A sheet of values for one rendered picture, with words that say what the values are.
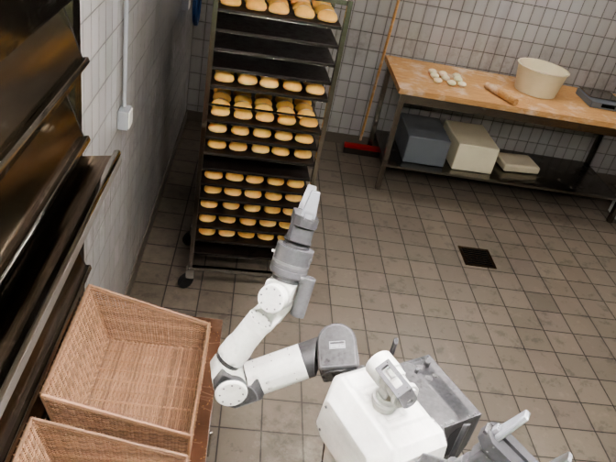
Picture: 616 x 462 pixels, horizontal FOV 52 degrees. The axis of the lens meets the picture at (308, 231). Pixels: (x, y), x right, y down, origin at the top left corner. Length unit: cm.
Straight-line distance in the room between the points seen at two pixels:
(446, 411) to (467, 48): 464
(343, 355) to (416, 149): 391
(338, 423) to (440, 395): 25
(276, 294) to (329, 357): 22
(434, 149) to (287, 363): 397
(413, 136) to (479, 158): 61
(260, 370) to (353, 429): 28
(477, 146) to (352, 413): 419
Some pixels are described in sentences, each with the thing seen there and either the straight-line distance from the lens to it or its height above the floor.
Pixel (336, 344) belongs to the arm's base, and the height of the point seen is 140.
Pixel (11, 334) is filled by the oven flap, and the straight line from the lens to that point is 151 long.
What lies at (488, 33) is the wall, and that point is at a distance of 586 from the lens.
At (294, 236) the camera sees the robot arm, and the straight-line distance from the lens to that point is 140.
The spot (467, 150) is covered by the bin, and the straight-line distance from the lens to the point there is 542.
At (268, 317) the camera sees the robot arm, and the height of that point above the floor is 143.
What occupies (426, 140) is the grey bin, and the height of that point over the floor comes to 45.
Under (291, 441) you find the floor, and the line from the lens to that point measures 314.
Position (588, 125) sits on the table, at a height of 84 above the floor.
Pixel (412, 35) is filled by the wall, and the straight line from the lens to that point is 571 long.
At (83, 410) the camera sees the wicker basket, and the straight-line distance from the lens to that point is 214.
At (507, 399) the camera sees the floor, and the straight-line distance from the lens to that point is 375.
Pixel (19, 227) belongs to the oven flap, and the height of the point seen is 148.
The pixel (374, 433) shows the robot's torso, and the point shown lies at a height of 139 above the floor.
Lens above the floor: 243
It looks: 32 degrees down
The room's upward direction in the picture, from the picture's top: 12 degrees clockwise
